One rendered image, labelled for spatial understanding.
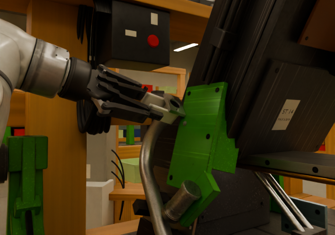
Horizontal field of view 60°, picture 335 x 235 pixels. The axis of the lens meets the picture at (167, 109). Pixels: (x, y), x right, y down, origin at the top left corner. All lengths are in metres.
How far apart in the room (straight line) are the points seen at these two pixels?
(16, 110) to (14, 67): 0.39
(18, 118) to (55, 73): 0.38
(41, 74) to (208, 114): 0.29
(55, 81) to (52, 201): 0.39
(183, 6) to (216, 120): 0.42
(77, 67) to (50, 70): 0.05
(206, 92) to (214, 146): 0.11
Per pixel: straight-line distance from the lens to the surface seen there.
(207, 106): 0.56
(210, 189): 0.50
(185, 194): 0.50
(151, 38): 0.78
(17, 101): 0.86
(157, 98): 0.61
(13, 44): 0.48
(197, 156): 0.54
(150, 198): 0.59
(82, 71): 0.51
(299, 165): 0.55
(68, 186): 0.81
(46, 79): 0.50
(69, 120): 0.79
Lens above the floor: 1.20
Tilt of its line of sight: 2 degrees up
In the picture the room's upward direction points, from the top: straight up
